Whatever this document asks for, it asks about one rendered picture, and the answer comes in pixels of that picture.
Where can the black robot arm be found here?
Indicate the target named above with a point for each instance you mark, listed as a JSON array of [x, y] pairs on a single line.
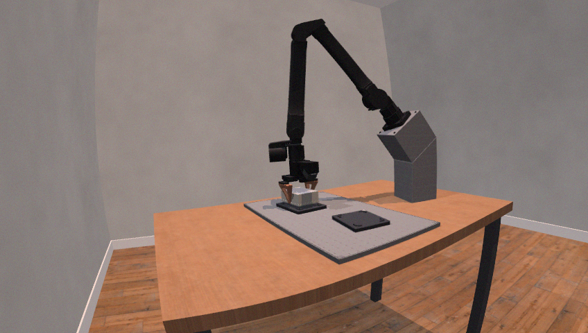
[[372, 97]]

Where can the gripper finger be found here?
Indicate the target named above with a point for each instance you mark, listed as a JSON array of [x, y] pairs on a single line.
[[289, 190], [313, 184]]

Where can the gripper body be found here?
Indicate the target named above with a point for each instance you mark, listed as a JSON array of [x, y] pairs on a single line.
[[287, 178]]

